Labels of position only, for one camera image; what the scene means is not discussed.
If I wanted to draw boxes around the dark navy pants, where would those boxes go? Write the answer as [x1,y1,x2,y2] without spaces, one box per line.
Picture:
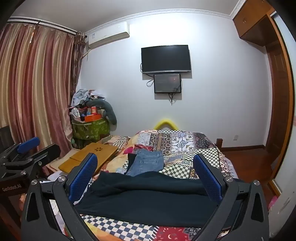
[74,170,223,229]

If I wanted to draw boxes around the curtain rail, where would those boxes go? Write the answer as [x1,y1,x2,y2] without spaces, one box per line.
[7,19,78,36]

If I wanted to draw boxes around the pile of crumpled clothes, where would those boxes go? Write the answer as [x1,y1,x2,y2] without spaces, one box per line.
[72,88,105,107]

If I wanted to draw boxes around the grey plush pillow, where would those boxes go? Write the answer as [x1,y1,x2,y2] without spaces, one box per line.
[87,99,117,126]

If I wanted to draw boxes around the wooden lap desk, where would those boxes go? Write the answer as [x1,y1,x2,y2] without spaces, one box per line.
[58,142,119,174]

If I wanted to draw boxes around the orange box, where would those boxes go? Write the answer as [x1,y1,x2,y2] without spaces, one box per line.
[84,114,102,123]

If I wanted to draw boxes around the green printed bag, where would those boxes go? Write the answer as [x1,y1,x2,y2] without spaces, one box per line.
[71,117,110,149]

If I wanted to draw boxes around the blue denim jeans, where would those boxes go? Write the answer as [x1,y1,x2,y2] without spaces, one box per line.
[125,149,165,177]

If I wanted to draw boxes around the small black wall monitor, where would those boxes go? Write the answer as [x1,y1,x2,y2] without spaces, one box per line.
[154,73,182,94]

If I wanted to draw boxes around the yellow cushion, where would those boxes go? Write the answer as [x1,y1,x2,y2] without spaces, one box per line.
[154,119,178,131]

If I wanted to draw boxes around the black wall television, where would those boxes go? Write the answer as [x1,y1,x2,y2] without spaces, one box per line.
[141,45,192,74]

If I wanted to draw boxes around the striped pink curtain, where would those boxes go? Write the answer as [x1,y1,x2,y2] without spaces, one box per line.
[0,22,86,167]

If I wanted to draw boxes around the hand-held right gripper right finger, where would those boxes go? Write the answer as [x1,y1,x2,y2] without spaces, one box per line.
[193,153,270,241]

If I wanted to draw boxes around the patchwork quilt bed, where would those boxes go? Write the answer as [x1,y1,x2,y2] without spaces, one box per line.
[48,130,238,241]

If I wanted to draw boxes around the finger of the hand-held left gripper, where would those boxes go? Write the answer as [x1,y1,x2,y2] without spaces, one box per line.
[3,144,61,181]
[0,137,40,166]

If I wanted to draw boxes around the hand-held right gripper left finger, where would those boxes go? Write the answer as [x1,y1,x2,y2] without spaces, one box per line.
[21,153,102,241]

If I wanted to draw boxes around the wooden overhead cabinet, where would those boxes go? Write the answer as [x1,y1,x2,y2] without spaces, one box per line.
[232,0,278,47]

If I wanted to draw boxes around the white air conditioner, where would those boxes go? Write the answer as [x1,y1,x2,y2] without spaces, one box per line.
[84,22,130,49]

